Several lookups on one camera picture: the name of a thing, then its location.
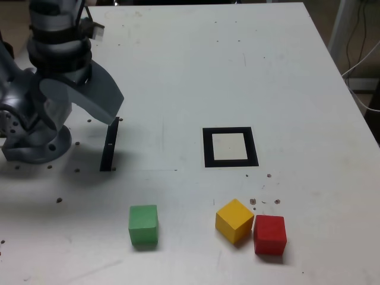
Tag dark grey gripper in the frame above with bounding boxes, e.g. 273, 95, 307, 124
37, 60, 125, 132

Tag green cube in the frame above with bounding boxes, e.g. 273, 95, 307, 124
128, 204, 159, 246

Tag yellow cube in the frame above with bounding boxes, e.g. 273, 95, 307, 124
215, 198, 255, 245

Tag red cube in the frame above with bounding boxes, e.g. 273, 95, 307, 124
253, 215, 288, 256

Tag black tape square outline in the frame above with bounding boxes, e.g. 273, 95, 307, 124
202, 126, 259, 169

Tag black tape strip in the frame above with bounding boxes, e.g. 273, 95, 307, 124
99, 117, 120, 172

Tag small wrist camera box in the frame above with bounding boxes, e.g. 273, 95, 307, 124
80, 17, 105, 42

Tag black camera cable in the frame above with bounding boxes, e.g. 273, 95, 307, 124
77, 0, 93, 23

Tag white metal post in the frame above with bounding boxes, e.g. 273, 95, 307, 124
328, 0, 357, 71

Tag black hanging cable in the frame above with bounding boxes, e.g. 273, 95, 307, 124
356, 0, 371, 72
346, 0, 363, 72

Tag white cable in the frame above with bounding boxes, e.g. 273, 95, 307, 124
341, 40, 380, 113

